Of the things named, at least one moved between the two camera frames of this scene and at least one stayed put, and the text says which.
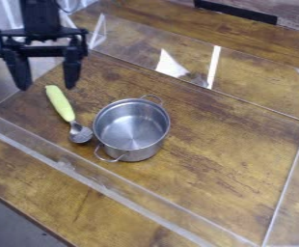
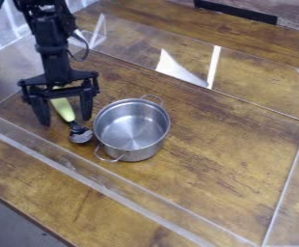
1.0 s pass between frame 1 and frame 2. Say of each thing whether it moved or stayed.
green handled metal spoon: stayed
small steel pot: stayed
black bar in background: stayed
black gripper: moved
